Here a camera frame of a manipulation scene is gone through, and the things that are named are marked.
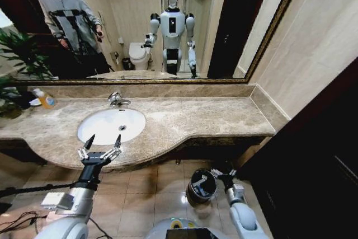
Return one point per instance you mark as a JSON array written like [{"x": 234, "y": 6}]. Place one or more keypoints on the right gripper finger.
[
  {"x": 215, "y": 172},
  {"x": 233, "y": 173}
]

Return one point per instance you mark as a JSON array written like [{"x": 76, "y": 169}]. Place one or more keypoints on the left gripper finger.
[
  {"x": 87, "y": 147},
  {"x": 117, "y": 146}
]

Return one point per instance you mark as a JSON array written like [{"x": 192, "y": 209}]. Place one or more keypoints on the round black trash bin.
[{"x": 200, "y": 194}]

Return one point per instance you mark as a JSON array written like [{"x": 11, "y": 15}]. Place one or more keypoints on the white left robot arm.
[{"x": 75, "y": 208}]

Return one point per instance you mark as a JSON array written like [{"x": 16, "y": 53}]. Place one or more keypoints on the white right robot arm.
[{"x": 246, "y": 216}]

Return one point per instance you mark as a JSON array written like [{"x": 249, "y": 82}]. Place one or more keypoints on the chrome sink drain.
[{"x": 122, "y": 127}]

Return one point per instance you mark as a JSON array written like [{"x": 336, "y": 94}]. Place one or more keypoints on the white oval sink basin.
[{"x": 112, "y": 122}]

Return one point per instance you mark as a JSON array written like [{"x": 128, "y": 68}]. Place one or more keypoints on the small dark waste bin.
[{"x": 127, "y": 64}]

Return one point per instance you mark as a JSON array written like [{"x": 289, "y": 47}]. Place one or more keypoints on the pale paper scrap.
[{"x": 200, "y": 180}]

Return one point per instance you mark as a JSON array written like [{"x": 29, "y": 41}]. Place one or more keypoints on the chrome faucet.
[{"x": 115, "y": 99}]

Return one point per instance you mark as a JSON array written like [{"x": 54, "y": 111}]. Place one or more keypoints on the orange soap bottle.
[{"x": 46, "y": 101}]

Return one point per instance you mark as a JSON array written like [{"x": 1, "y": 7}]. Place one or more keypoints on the dark wooden door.
[{"x": 307, "y": 180}]

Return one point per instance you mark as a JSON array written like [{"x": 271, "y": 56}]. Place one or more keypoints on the white robot front shell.
[{"x": 159, "y": 229}]

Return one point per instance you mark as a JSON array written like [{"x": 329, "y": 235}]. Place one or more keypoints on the white toilet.
[{"x": 138, "y": 54}]

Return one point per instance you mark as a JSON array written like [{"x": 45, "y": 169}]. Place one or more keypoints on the green leafy plant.
[{"x": 25, "y": 54}]

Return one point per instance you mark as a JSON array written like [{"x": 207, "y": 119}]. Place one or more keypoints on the person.
[{"x": 67, "y": 18}]

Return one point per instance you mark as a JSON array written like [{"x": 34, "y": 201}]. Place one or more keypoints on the gold framed wall mirror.
[{"x": 134, "y": 12}]

